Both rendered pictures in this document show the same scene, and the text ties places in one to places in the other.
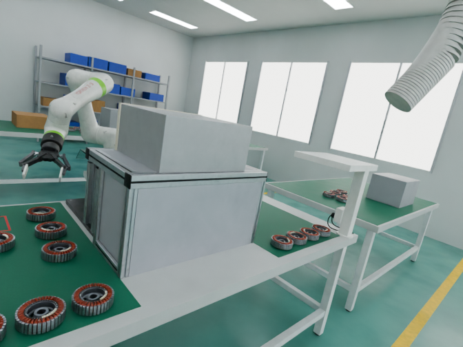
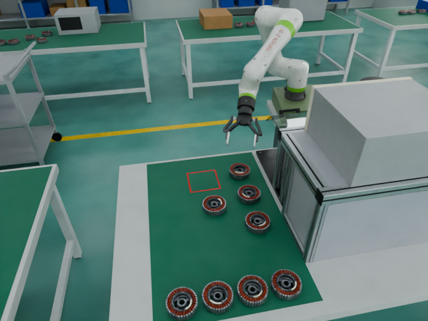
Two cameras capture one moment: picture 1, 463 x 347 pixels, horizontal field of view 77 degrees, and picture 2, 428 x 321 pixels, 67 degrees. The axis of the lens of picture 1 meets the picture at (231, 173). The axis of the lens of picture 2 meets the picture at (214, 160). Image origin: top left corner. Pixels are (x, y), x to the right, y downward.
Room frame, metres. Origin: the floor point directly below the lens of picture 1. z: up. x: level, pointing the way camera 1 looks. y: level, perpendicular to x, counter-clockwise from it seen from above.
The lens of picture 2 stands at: (0.03, 0.16, 1.87)
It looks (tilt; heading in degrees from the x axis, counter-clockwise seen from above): 37 degrees down; 34
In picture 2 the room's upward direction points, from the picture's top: 1 degrees counter-clockwise
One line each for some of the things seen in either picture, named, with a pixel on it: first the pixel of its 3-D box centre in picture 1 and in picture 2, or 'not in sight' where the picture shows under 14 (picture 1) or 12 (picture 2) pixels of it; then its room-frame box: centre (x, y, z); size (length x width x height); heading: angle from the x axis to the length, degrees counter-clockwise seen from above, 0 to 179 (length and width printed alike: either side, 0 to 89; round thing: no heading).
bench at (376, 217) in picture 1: (350, 226); not in sight; (3.04, -1.37, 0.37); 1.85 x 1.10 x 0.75; 135
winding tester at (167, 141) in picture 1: (183, 138); (382, 126); (1.27, 0.23, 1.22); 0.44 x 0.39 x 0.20; 135
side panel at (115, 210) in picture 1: (112, 219); (300, 209); (1.00, 0.40, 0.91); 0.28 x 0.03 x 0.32; 45
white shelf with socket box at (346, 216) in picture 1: (327, 194); not in sight; (1.74, -0.60, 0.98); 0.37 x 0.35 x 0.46; 135
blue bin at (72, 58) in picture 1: (76, 59); not in sight; (6.88, 3.93, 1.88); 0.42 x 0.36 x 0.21; 45
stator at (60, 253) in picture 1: (59, 250); (257, 221); (0.96, 0.57, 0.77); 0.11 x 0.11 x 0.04
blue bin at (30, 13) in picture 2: not in sight; (34, 7); (3.80, 7.02, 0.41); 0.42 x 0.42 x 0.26; 43
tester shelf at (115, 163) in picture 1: (182, 165); (376, 152); (1.28, 0.23, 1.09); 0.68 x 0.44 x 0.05; 135
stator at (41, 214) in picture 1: (40, 213); (239, 171); (1.23, 0.82, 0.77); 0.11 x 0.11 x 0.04
